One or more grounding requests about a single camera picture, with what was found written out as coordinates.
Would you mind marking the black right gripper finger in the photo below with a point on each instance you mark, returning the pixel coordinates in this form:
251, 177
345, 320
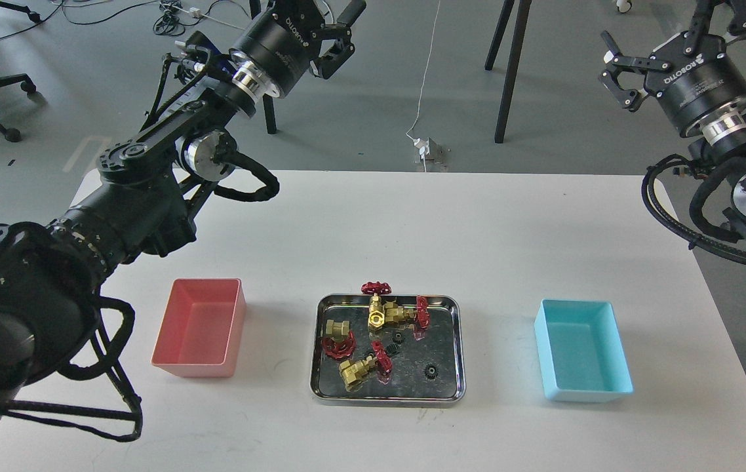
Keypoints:
636, 64
630, 99

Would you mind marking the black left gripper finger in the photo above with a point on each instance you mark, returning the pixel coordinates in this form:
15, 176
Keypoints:
341, 28
326, 65

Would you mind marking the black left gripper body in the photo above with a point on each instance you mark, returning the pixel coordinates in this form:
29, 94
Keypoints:
279, 40

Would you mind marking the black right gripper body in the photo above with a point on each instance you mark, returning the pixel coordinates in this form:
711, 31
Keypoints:
694, 86

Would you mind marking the brass valve red handle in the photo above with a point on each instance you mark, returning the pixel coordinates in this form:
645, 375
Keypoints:
418, 315
376, 318
354, 373
338, 341

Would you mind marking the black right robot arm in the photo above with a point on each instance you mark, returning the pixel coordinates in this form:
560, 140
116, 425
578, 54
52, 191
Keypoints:
718, 160

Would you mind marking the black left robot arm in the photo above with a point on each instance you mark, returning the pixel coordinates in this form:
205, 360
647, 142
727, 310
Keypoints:
60, 338

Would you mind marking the blue plastic box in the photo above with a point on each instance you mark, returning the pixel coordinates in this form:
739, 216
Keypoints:
580, 352

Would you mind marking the pink plastic box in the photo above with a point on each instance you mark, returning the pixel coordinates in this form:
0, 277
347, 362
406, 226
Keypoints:
201, 329

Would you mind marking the black stand leg right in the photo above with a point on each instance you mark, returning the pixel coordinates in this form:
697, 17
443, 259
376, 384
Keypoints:
515, 53

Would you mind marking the white power adapter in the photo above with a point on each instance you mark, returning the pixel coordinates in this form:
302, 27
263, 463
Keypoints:
428, 151

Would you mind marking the metal tray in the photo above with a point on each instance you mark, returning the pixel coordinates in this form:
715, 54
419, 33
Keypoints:
439, 344

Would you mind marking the upright brass valve red handle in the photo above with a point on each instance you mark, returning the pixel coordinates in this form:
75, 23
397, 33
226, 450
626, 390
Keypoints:
376, 318

